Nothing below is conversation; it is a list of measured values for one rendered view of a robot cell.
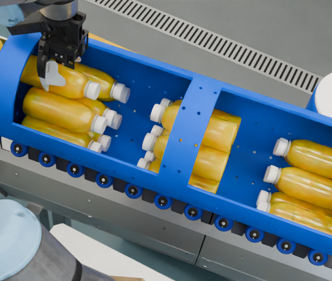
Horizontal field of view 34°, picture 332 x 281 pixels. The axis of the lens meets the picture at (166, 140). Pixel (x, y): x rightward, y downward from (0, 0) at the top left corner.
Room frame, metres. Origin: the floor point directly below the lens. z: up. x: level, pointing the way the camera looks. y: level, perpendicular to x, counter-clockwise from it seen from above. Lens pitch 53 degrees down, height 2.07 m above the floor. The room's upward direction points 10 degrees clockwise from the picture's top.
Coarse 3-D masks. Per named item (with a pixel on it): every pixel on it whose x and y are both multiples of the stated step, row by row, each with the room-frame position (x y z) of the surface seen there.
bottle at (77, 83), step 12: (36, 60) 0.83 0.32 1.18; (24, 72) 0.81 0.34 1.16; (36, 72) 0.81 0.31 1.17; (60, 72) 0.81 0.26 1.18; (72, 72) 0.82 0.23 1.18; (36, 84) 0.79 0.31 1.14; (72, 84) 0.79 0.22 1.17; (84, 84) 0.80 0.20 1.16; (72, 96) 0.78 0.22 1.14; (84, 96) 0.79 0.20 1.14
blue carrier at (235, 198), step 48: (96, 48) 0.86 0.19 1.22; (0, 96) 0.72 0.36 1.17; (144, 96) 0.91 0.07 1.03; (192, 96) 0.76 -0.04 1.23; (240, 96) 0.87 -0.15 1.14; (48, 144) 0.68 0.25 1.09; (192, 144) 0.66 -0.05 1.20; (240, 144) 0.84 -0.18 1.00; (192, 192) 0.61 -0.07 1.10; (240, 192) 0.72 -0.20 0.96
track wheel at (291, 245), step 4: (280, 240) 0.60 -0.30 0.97; (284, 240) 0.61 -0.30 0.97; (288, 240) 0.61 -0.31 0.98; (276, 244) 0.60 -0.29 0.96; (280, 244) 0.60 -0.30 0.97; (284, 244) 0.60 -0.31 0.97; (288, 244) 0.60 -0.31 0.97; (292, 244) 0.60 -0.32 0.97; (280, 248) 0.59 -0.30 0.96; (284, 248) 0.59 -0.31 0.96; (288, 248) 0.59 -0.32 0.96; (292, 248) 0.59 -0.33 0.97; (280, 252) 0.59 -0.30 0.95; (284, 252) 0.59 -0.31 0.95; (288, 252) 0.59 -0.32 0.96; (292, 252) 0.59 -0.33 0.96
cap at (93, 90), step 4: (92, 84) 0.80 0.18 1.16; (96, 84) 0.81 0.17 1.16; (88, 88) 0.79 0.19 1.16; (92, 88) 0.79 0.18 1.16; (96, 88) 0.80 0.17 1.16; (88, 92) 0.79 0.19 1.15; (92, 92) 0.79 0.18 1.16; (96, 92) 0.80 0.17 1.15; (88, 96) 0.79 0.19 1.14; (92, 96) 0.78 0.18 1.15; (96, 96) 0.80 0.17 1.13
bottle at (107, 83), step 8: (80, 64) 0.89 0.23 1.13; (88, 72) 0.86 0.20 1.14; (96, 72) 0.87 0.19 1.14; (104, 72) 0.87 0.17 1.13; (96, 80) 0.84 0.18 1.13; (104, 80) 0.85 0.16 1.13; (112, 80) 0.86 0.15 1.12; (104, 88) 0.84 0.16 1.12; (112, 88) 0.84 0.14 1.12; (104, 96) 0.83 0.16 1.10; (112, 96) 0.84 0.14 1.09
